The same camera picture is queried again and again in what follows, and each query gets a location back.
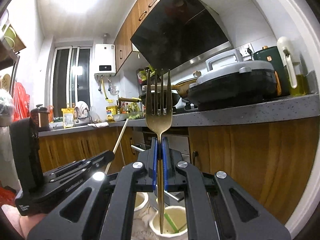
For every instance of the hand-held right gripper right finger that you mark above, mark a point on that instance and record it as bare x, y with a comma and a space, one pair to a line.
165, 165

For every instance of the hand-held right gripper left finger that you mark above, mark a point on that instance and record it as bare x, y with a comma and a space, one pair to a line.
156, 165

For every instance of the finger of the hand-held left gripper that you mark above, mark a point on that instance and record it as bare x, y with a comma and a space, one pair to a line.
82, 173
100, 156

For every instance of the bamboo chopstick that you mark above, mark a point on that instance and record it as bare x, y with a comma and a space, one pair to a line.
120, 140

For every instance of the cream floral ceramic utensil holder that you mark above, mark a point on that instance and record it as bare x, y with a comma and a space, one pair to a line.
142, 205

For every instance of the gold fork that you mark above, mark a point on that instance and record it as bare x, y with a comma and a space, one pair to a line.
158, 120

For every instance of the green straw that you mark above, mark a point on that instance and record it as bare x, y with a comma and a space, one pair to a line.
172, 222

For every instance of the person's left hand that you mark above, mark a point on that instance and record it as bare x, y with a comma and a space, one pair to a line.
26, 223

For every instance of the stainless built-in oven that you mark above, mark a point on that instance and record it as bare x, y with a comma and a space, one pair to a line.
177, 142

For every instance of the wooden lower cabinet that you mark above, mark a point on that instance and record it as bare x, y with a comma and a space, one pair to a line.
250, 155
75, 145

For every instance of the white rag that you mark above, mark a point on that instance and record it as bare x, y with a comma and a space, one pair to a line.
98, 125

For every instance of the brown pot black lid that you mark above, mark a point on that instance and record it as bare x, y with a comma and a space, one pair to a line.
43, 116

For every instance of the yellow cooking oil bottle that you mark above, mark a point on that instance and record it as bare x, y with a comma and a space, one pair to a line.
112, 111

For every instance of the yellow food packet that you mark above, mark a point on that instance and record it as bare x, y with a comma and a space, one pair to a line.
68, 117

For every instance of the clear plastic bag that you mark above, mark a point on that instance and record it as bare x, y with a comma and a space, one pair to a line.
6, 107

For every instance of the white hanging towel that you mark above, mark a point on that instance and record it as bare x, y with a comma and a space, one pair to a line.
81, 107

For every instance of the red plastic bag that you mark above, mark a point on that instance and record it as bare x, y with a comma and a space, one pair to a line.
21, 100

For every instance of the row of sauce bottles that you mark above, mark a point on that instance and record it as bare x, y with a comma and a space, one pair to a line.
130, 108

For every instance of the grey speckled countertop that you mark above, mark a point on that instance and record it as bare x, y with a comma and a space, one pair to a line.
237, 112

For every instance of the green seasoning packets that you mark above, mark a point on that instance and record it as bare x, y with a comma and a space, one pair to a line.
142, 75

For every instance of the black electric griddle grey lid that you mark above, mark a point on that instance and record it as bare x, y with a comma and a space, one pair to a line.
225, 90

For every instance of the white water heater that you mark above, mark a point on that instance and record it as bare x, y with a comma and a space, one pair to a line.
105, 57

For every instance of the black range hood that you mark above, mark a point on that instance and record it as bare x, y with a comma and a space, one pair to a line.
180, 30

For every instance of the dark green appliance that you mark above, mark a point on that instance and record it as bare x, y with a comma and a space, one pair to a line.
267, 55

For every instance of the glass oil dispenser white top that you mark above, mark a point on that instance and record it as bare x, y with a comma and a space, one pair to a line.
285, 47

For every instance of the white wall socket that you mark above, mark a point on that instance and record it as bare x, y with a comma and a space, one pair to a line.
247, 51

